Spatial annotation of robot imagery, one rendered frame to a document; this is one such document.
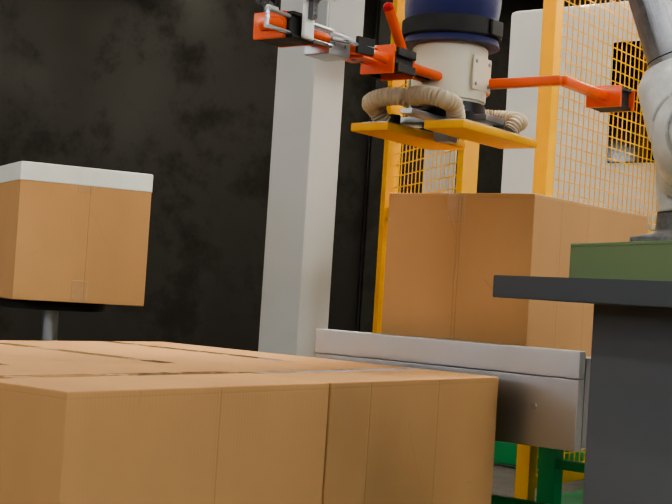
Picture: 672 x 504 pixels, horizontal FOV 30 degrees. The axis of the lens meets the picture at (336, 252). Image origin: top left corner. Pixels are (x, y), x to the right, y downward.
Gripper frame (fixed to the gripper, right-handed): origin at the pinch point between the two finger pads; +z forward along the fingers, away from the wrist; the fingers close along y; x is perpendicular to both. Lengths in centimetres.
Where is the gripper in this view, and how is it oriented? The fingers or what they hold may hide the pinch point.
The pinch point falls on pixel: (289, 27)
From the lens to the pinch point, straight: 239.0
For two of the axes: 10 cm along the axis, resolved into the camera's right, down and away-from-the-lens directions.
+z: -0.6, 10.0, -0.3
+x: -5.9, -0.6, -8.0
